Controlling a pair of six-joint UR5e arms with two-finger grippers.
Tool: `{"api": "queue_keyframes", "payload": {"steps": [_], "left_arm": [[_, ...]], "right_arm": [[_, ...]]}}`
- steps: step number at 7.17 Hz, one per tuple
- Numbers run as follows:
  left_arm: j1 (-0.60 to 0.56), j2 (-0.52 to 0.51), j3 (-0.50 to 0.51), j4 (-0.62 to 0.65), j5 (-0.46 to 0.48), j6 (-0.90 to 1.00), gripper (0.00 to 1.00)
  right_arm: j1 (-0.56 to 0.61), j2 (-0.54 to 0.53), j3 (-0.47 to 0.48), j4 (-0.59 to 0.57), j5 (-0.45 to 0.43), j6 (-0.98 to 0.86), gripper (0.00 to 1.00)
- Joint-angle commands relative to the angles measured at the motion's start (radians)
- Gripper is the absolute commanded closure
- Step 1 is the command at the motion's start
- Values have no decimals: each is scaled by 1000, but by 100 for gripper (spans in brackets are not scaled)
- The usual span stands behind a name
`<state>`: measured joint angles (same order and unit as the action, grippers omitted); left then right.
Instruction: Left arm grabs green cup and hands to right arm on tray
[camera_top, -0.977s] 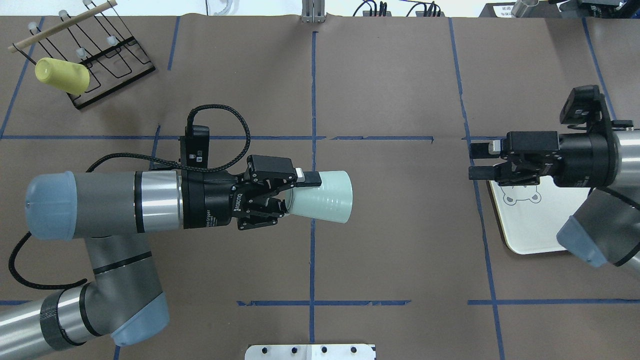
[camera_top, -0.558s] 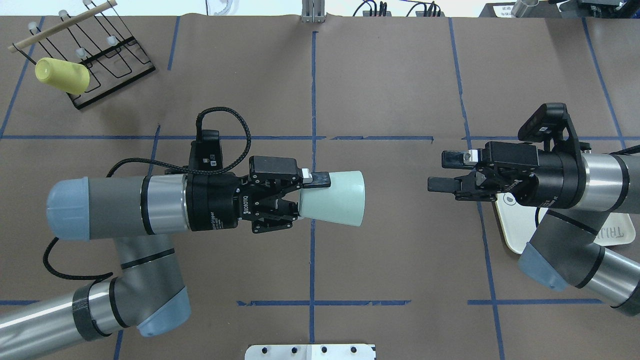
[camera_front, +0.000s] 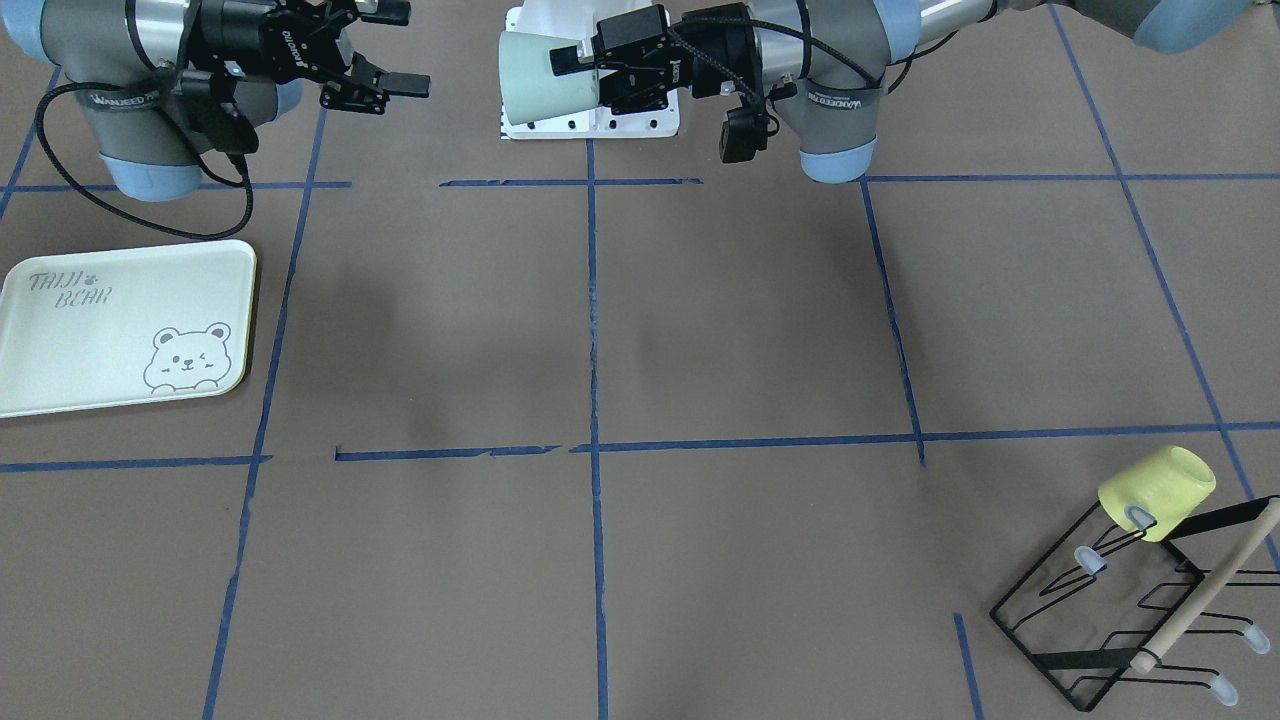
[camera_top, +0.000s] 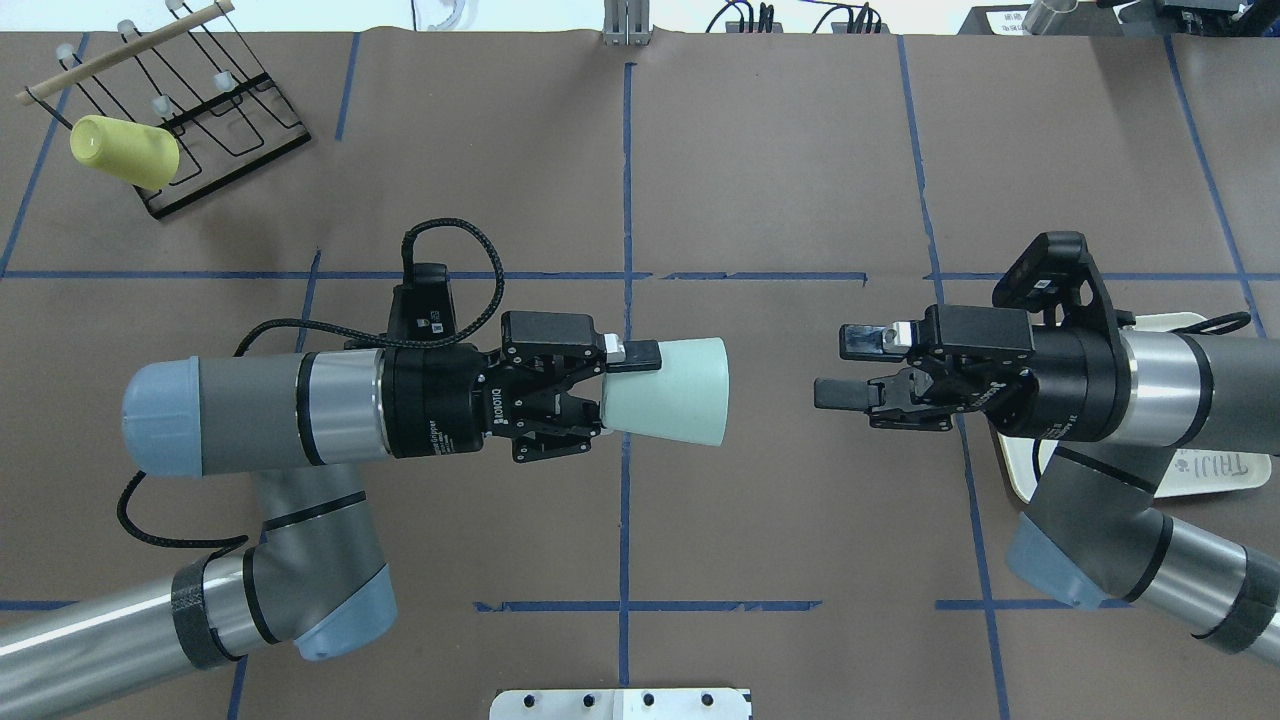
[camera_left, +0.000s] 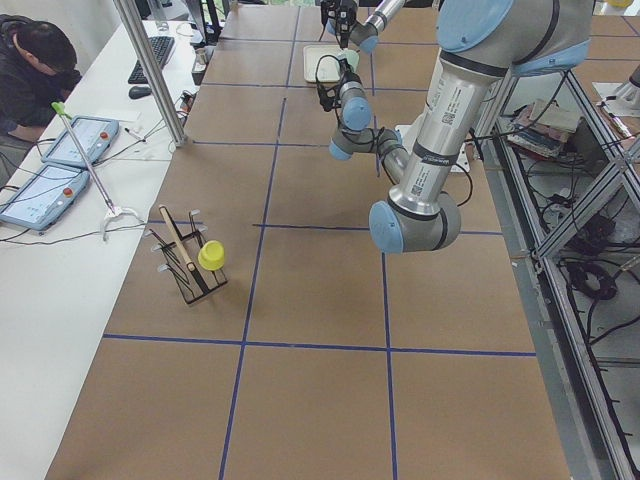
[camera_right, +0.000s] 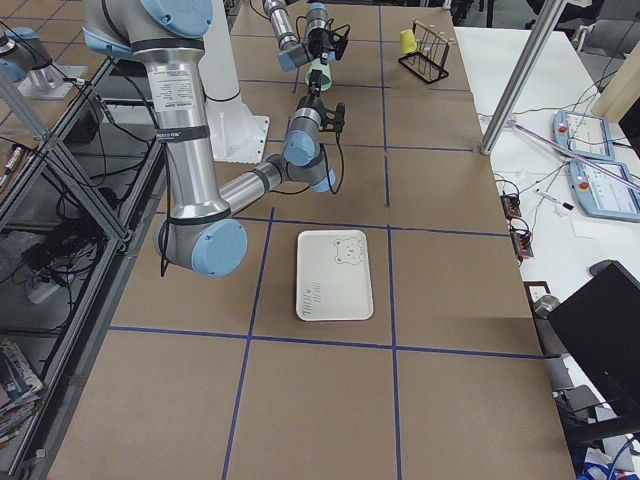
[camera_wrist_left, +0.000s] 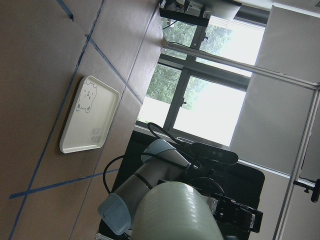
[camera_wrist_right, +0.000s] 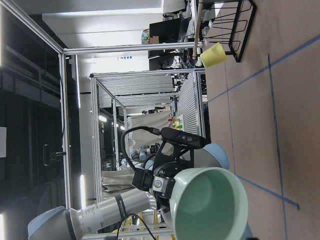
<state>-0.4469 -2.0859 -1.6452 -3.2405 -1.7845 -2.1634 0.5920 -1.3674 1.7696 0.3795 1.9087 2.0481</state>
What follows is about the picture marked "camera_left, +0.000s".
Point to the reacher grabber stick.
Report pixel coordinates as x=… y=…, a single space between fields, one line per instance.
x=90 y=170

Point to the black computer mouse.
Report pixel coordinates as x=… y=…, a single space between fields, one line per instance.
x=139 y=91

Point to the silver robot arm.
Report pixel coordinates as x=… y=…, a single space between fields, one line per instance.
x=480 y=42
x=365 y=35

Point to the lower teach pendant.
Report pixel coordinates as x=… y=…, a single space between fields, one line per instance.
x=44 y=198

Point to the aluminium frame post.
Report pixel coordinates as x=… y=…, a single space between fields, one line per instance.
x=133 y=24

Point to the black wire cup rack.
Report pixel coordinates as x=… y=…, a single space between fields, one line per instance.
x=180 y=252

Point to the yellow cup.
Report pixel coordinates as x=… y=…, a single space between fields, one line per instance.
x=211 y=255

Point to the upper teach pendant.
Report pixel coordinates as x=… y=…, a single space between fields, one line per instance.
x=95 y=134

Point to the white side table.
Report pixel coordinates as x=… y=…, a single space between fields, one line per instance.
x=58 y=287

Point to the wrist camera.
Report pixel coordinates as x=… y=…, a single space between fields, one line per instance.
x=329 y=10
x=329 y=96

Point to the cream bear serving tray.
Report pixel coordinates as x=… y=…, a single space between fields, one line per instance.
x=320 y=63

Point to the person in black jacket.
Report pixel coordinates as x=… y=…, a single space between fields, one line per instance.
x=38 y=68

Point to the aluminium frame rack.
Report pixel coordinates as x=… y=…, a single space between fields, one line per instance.
x=564 y=170

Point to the teach pendant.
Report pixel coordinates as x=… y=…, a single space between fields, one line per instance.
x=44 y=198
x=95 y=134

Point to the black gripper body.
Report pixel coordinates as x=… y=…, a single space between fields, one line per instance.
x=347 y=19
x=343 y=67

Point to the light green cup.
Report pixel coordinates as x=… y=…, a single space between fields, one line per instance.
x=352 y=57

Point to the metal cup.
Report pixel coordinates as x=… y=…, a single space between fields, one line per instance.
x=201 y=61

